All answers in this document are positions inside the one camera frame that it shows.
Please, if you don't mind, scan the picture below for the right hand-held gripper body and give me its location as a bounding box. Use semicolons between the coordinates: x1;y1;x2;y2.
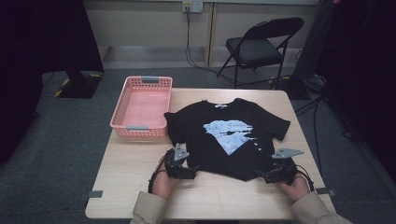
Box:
270;147;304;187

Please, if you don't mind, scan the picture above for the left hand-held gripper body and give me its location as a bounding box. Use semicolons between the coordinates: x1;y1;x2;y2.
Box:
163;142;195;180

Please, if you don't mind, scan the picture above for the black t-shirt with blue print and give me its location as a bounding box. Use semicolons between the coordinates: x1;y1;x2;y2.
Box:
163;97;291;182

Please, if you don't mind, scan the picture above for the person's right hand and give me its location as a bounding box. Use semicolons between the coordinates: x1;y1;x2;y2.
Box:
277;172;311;203

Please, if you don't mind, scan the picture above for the pink plastic basket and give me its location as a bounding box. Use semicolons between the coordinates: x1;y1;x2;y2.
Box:
109;75;174;139

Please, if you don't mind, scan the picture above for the black stand base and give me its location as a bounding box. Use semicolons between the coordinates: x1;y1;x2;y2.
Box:
53;70;104;100

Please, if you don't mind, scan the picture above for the black folding chair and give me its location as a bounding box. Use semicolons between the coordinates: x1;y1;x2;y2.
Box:
216;16;305;90

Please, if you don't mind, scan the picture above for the dark curtain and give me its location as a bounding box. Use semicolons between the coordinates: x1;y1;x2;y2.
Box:
292;0;396;183
0;0;106;166

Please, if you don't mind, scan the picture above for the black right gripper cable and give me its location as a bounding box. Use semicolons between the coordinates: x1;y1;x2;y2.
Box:
295;163;316;192

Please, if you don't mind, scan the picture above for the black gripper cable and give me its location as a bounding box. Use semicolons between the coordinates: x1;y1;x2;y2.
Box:
295;163;316;192
148;166;167;195

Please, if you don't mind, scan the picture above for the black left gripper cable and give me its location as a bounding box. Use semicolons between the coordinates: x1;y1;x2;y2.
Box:
148;166;167;195

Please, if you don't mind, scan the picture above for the black floor cable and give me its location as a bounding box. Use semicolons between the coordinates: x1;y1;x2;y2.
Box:
293;92;363;175

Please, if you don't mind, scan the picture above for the black wall outlet cable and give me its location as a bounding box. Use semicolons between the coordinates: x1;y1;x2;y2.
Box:
185;10;238;86

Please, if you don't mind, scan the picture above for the white wall outlet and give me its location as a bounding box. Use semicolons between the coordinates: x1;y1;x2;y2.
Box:
181;0;205;14

